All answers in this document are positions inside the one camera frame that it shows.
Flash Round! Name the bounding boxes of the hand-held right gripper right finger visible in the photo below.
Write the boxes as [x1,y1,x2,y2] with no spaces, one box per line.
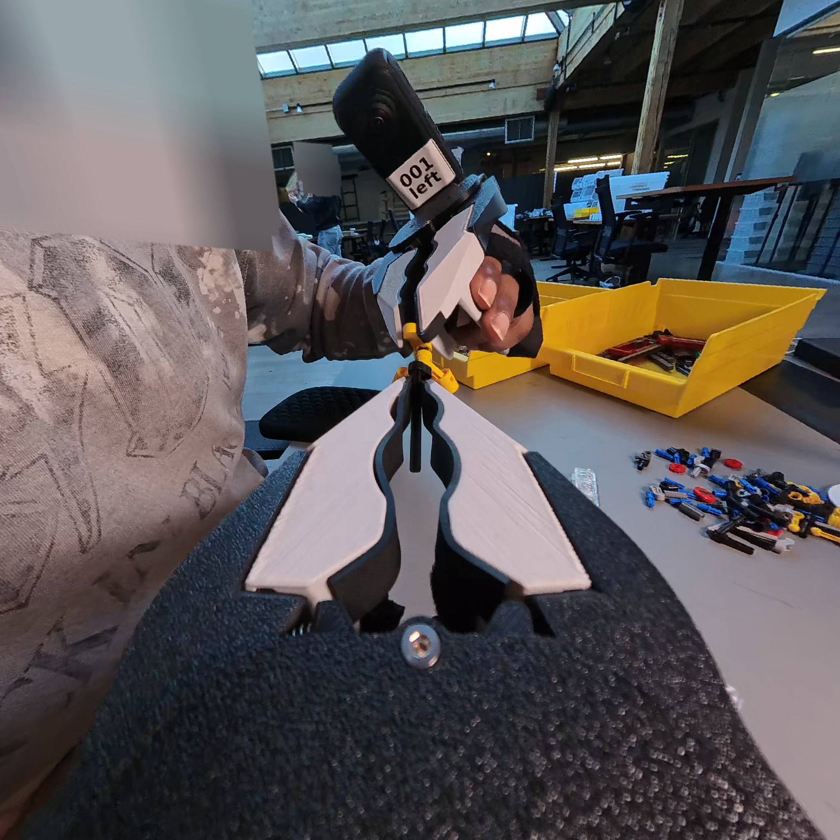
[422,379,593,616]

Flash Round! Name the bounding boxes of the yellow plastic bin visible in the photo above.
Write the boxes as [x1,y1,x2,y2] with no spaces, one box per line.
[541,277,826,419]
[433,281,657,389]

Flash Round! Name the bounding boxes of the person's left hand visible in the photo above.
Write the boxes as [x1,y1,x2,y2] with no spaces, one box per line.
[456,255,536,357]

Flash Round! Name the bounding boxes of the grey desk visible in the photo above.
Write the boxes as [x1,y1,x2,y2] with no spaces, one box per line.
[243,344,840,840]

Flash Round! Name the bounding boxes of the red and black beam assembly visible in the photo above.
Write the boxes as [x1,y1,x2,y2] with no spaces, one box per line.
[600,330,710,376]

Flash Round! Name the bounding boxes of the skylight window strip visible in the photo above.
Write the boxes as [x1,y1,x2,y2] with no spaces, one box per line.
[256,10,568,76]

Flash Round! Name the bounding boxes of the black axle with yellow connectors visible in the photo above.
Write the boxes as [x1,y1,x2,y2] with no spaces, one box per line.
[394,322,459,473]

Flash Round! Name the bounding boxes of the black office chair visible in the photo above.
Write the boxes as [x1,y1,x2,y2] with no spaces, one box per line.
[548,203,578,263]
[594,176,670,286]

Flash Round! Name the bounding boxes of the person's torso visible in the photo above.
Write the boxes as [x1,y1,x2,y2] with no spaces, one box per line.
[0,226,270,808]

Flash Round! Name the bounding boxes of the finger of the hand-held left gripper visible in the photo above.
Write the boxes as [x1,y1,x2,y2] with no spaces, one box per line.
[374,251,421,349]
[415,202,491,355]

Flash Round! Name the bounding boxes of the dark grey table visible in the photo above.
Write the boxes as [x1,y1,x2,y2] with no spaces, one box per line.
[742,338,840,447]

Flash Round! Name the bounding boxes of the person's left forearm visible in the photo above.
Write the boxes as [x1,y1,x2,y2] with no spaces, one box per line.
[239,217,395,362]

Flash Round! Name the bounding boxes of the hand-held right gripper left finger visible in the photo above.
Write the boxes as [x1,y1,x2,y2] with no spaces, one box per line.
[244,378,413,618]

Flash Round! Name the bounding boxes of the wooden top table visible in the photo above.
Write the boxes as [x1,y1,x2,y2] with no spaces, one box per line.
[617,176,798,282]

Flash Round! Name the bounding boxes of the pile of mixed small bricks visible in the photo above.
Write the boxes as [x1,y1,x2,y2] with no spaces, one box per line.
[633,446,840,555]

